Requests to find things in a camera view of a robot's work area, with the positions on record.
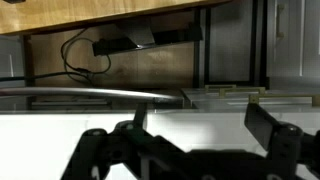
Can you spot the wooden table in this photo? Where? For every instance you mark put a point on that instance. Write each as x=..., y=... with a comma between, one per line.
x=28, y=16

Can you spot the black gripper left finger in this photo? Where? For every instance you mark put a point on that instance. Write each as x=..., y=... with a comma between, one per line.
x=133, y=132

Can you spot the stainless steel dishwasher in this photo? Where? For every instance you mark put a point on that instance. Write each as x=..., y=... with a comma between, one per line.
x=140, y=97

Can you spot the black power strip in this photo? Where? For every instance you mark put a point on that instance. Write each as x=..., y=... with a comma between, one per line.
x=147, y=39

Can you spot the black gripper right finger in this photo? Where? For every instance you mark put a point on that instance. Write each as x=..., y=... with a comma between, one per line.
x=277, y=138

